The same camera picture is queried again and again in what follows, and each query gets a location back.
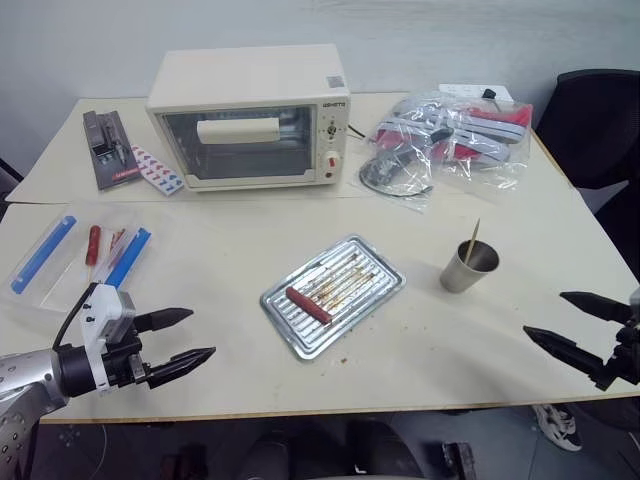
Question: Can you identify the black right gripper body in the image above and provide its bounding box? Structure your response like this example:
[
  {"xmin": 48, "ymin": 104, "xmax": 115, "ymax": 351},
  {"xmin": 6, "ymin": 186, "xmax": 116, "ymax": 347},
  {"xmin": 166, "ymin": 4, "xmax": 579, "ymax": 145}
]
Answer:
[{"xmin": 606, "ymin": 321, "xmax": 640, "ymax": 386}]

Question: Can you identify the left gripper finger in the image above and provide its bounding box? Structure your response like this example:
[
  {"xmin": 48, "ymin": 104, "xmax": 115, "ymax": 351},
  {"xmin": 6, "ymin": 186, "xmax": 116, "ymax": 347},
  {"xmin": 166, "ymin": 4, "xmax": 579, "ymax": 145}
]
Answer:
[
  {"xmin": 133, "ymin": 307, "xmax": 195, "ymax": 334},
  {"xmin": 146, "ymin": 346, "xmax": 218, "ymax": 391}
]

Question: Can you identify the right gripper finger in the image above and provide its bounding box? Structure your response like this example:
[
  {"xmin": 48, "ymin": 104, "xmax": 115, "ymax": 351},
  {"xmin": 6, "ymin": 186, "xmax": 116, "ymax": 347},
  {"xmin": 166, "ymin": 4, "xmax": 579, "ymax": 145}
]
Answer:
[
  {"xmin": 559, "ymin": 290, "xmax": 633, "ymax": 324},
  {"xmin": 522, "ymin": 325, "xmax": 615, "ymax": 392}
]

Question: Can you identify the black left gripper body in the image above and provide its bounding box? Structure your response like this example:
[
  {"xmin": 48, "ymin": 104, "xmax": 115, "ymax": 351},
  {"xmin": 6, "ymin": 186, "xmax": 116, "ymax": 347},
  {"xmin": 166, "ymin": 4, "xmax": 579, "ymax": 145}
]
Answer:
[{"xmin": 102, "ymin": 325, "xmax": 152, "ymax": 391}]

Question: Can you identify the wooden skewer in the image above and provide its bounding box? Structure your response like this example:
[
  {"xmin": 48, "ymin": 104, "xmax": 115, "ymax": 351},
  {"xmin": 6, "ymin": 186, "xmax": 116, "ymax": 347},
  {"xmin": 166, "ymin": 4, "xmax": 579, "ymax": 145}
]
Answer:
[{"xmin": 466, "ymin": 217, "xmax": 482, "ymax": 262}]

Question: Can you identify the blue box clip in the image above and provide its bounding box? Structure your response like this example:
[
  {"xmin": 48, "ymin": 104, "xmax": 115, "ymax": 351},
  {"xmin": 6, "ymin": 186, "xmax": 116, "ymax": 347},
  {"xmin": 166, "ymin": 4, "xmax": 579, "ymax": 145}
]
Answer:
[
  {"xmin": 101, "ymin": 227, "xmax": 153, "ymax": 292},
  {"xmin": 10, "ymin": 215, "xmax": 78, "ymax": 294}
]

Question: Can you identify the white black sneaker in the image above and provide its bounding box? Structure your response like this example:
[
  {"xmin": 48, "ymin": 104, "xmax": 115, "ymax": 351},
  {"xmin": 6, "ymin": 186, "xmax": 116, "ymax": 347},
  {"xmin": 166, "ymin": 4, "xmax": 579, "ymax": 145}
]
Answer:
[{"xmin": 530, "ymin": 403, "xmax": 584, "ymax": 452}]

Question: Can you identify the red sausage on stick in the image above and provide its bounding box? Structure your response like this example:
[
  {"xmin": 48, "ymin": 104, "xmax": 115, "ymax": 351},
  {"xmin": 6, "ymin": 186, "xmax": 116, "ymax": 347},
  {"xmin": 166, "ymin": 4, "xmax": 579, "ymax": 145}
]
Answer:
[{"xmin": 83, "ymin": 225, "xmax": 103, "ymax": 282}]

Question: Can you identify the clear zip bag with utensils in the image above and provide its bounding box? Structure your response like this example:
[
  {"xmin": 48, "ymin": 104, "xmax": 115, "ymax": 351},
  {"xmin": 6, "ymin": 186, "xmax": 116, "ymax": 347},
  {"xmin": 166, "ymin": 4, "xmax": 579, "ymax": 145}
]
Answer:
[{"xmin": 0, "ymin": 201, "xmax": 157, "ymax": 315}]

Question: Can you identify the metal cup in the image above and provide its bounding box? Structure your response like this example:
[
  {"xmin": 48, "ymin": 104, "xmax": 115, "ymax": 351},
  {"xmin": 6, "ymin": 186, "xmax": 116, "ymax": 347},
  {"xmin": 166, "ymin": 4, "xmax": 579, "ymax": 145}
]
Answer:
[{"xmin": 439, "ymin": 240, "xmax": 501, "ymax": 294}]

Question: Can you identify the card with red blue shapes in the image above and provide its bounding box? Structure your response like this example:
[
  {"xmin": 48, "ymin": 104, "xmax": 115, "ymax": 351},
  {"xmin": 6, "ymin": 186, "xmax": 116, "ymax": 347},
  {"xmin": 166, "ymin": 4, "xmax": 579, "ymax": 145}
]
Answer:
[{"xmin": 129, "ymin": 143, "xmax": 186, "ymax": 198}]

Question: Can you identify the metal baking tray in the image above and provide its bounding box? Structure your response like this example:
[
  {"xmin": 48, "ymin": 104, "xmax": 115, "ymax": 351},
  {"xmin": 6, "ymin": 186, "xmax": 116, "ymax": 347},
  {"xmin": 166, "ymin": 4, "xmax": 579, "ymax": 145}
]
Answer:
[{"xmin": 259, "ymin": 233, "xmax": 408, "ymax": 363}]

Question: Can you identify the black office chair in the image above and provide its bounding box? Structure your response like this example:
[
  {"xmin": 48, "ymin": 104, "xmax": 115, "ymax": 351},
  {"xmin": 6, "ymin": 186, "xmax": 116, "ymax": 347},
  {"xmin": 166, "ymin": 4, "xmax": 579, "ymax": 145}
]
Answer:
[{"xmin": 533, "ymin": 68, "xmax": 640, "ymax": 282}]

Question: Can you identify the dark tool kit case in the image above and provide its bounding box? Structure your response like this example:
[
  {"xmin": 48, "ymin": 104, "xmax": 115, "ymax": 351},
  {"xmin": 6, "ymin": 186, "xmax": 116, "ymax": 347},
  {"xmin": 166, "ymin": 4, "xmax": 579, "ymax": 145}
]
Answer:
[{"xmin": 81, "ymin": 110, "xmax": 142, "ymax": 192}]

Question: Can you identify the white power strip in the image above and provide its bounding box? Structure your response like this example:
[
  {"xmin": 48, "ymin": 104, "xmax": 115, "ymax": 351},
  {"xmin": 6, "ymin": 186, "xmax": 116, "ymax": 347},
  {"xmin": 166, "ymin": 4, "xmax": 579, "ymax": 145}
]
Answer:
[{"xmin": 438, "ymin": 83, "xmax": 514, "ymax": 104}]

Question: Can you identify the cream toaster oven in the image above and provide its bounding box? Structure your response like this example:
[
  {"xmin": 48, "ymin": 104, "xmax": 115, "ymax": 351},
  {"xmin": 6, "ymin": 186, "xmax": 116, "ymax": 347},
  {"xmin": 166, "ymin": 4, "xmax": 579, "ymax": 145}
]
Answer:
[{"xmin": 145, "ymin": 43, "xmax": 351, "ymax": 193}]

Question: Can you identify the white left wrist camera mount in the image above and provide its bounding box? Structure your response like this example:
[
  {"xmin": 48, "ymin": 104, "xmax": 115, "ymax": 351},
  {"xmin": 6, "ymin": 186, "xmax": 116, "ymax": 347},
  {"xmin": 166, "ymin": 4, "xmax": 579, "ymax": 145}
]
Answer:
[{"xmin": 74, "ymin": 282, "xmax": 139, "ymax": 397}]

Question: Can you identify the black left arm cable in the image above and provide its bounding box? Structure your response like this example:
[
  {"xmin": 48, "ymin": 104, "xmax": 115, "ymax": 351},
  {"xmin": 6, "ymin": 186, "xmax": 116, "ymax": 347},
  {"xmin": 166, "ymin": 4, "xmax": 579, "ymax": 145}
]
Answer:
[{"xmin": 51, "ymin": 282, "xmax": 99, "ymax": 351}]

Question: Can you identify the bag with red grey straps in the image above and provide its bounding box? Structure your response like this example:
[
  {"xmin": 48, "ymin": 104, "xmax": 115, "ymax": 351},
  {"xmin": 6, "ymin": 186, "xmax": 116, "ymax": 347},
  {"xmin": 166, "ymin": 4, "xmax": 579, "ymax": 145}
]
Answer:
[{"xmin": 367, "ymin": 91, "xmax": 534, "ymax": 177}]

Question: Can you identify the bag with black cable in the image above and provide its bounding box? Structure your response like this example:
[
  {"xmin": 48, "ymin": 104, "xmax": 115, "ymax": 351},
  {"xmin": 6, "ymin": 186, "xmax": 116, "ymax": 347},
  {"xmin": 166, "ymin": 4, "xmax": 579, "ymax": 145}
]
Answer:
[{"xmin": 348, "ymin": 148, "xmax": 437, "ymax": 213}]

